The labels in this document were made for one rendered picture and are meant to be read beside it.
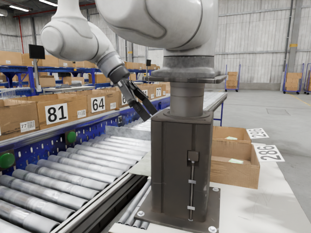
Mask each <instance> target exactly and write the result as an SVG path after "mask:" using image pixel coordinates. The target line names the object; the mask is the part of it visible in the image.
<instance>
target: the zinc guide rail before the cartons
mask: <svg viewBox="0 0 311 233"><path fill-rule="evenodd" d="M167 97H170V95H167V96H164V97H160V98H156V99H153V100H150V102H153V101H157V100H160V99H163V98H167ZM129 108H130V107H129V106H127V107H124V108H120V110H112V111H109V112H105V113H101V114H98V115H95V116H90V117H86V118H83V119H80V120H76V121H72V122H69V123H65V124H61V125H57V126H54V127H51V128H47V129H42V130H39V131H36V132H32V133H28V134H25V135H21V136H17V137H13V138H10V139H7V140H3V141H0V147H1V146H4V145H7V144H11V143H14V142H18V141H21V140H24V139H28V138H31V137H34V136H38V135H42V134H45V133H48V132H51V131H55V130H58V129H62V128H65V127H68V126H72V125H75V124H79V123H82V122H85V121H89V120H92V119H96V118H99V117H103V116H106V115H109V114H112V113H116V112H119V111H122V110H126V109H129Z"/></svg>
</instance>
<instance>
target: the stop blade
mask: <svg viewBox="0 0 311 233"><path fill-rule="evenodd" d="M105 127H106V135H114V136H121V137H128V138H134V139H141V140H148V141H151V131H147V130H139V129H129V128H121V127H114V126H105Z"/></svg>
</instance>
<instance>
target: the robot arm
mask: <svg viewBox="0 0 311 233"><path fill-rule="evenodd" d="M95 3H96V6H97V9H98V12H99V14H100V16H101V17H102V19H103V21H104V22H105V23H106V25H107V26H108V27H109V28H110V29H111V30H112V31H113V32H114V33H115V34H117V35H118V36H119V37H121V38H123V39H124V40H126V41H128V42H131V43H134V44H138V45H142V46H146V47H152V48H162V49H163V65H162V68H161V69H158V70H155V71H152V72H151V76H152V77H187V78H215V76H217V75H220V74H221V71H219V70H216V69H215V68H214V55H215V47H216V42H217V34H218V0H95ZM41 42H42V45H43V47H44V48H45V50H46V51H47V52H48V53H50V54H51V55H52V56H54V57H56V58H59V59H62V60H66V61H88V62H90V63H94V64H95V65H96V66H97V67H98V68H99V69H100V70H101V72H102V73H103V74H104V75H105V77H107V78H109V79H110V80H111V81H112V83H113V84H114V85H116V86H118V88H119V89H120V91H121V92H122V94H123V96H124V98H125V100H126V102H127V103H128V105H129V107H130V108H131V107H133V108H134V110H135V111H136V112H137V113H138V115H139V116H140V117H141V118H142V119H143V121H144V122H146V121H147V120H148V119H149V118H151V115H154V114H155V113H156V112H158V110H157V109H156V108H155V107H154V105H153V104H152V103H151V102H150V100H149V99H148V98H149V97H148V96H147V95H146V94H145V93H144V92H143V91H142V90H141V89H140V88H139V87H138V86H137V85H136V84H135V83H134V82H133V80H131V81H130V80H129V79H128V77H129V76H130V72H129V71H128V69H127V68H126V67H125V66H124V65H125V63H124V62H123V60H122V59H121V58H120V56H119V55H118V53H117V52H116V51H115V49H114V47H113V45H112V43H111V42H110V40H109V39H108V38H107V36H106V35H105V34H104V33H103V32H102V31H101V30H100V29H99V28H98V27H97V26H95V25H94V24H92V23H91V22H88V21H87V19H86V18H85V17H83V15H82V14H81V12H80V8H79V0H58V7H57V12H56V13H55V15H54V16H52V17H51V22H49V23H48V24H47V25H46V26H45V27H44V28H43V29H42V31H41ZM135 96H136V97H138V98H139V99H140V100H141V101H142V104H143V105H144V106H145V107H146V109H147V110H148V111H149V112H150V114H151V115H150V114H149V113H148V112H147V111H146V109H145V108H144V107H143V106H142V104H141V103H140V102H139V101H137V99H136V97H135Z"/></svg>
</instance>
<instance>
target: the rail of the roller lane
mask: <svg viewBox="0 0 311 233"><path fill-rule="evenodd" d="M227 94H228V93H225V94H224V95H222V96H221V97H220V98H218V99H217V100H216V101H215V102H213V103H212V104H211V105H210V106H208V107H207V108H206V109H205V110H207V111H212V110H213V109H214V108H216V107H217V106H218V105H219V104H220V103H221V102H222V101H223V100H224V99H225V98H226V97H227ZM216 103H217V105H216ZM212 107H214V108H213V109H212ZM135 165H136V164H135ZM135 165H134V166H135ZM134 166H133V167H134ZM133 167H132V168H133ZM132 168H131V169H129V170H128V171H127V172H126V173H124V174H123V175H122V176H121V177H119V178H118V179H117V180H115V181H114V182H113V183H112V184H110V185H109V186H108V187H107V188H105V189H104V190H103V191H102V192H100V193H99V194H98V195H97V196H95V197H94V198H93V199H92V200H90V201H89V202H88V203H87V204H85V205H84V206H83V207H82V208H80V209H79V210H78V211H76V212H75V213H74V214H73V215H71V216H70V217H69V218H68V219H67V220H65V221H64V222H63V223H62V224H60V225H59V226H58V227H56V228H55V229H54V230H53V231H51V232H50V233H88V232H89V231H90V230H91V229H92V228H93V227H94V226H95V225H96V224H97V223H98V222H99V221H100V220H101V219H103V218H104V217H105V216H106V215H107V214H108V213H109V212H110V211H111V210H112V209H113V208H114V207H115V206H116V205H117V204H118V203H119V202H120V201H121V200H122V199H123V198H124V197H125V196H126V195H127V194H128V193H129V192H130V191H131V190H132V189H133V188H134V187H135V186H136V185H137V184H138V183H139V182H140V181H141V180H142V179H143V178H144V177H145V176H143V175H137V174H131V173H129V172H130V171H131V170H132Z"/></svg>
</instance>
